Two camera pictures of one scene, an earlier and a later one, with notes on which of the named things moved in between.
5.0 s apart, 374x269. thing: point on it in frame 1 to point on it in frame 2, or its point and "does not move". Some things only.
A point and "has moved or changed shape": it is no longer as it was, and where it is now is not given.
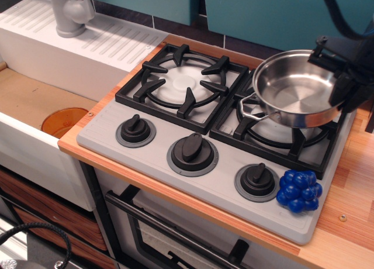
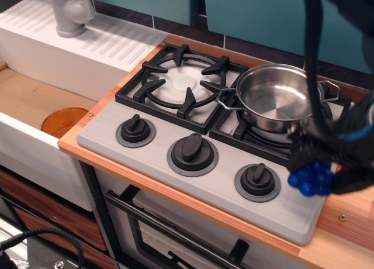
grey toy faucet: [71, 14] does not move
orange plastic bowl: [58, 121] does not move
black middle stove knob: [193, 156] does not move
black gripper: [346, 92] to [323, 138]
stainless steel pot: [293, 90] has moved or changed shape
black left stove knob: [135, 133] does not move
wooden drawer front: [79, 222] does not move
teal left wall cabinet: [180, 5] does not move
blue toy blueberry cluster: [299, 190] to [317, 179]
